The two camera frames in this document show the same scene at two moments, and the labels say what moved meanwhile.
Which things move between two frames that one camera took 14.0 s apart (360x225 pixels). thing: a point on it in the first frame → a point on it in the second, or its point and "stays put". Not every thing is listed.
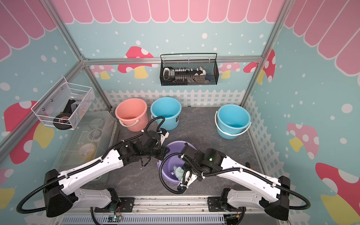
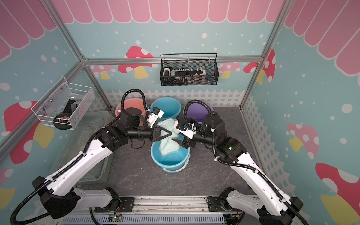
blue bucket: [169, 108] stays put
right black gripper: [199, 176] → [190, 142]
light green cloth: [178, 172] → [168, 146]
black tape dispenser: [62, 121] stays put
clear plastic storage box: [93, 135] stays put
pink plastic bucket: [133, 114] stays put
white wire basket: [64, 105] stays put
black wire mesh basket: [185, 72] stays put
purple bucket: [172, 161] → [197, 111]
